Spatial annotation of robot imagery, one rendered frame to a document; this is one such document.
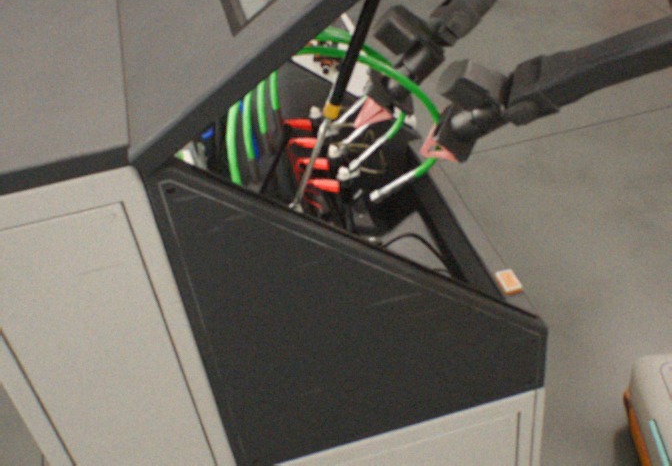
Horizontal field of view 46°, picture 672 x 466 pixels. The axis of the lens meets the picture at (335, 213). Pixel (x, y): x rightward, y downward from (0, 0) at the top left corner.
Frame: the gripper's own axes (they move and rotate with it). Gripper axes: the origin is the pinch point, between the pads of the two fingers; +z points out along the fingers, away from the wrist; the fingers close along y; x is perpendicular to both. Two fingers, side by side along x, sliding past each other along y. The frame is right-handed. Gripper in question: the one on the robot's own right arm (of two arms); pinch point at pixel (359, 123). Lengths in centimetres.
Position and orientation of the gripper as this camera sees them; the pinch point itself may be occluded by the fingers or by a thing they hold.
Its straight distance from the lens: 144.1
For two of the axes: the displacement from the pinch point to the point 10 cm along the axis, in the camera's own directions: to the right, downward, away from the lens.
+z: -6.3, 6.0, 4.9
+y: -7.7, -5.1, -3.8
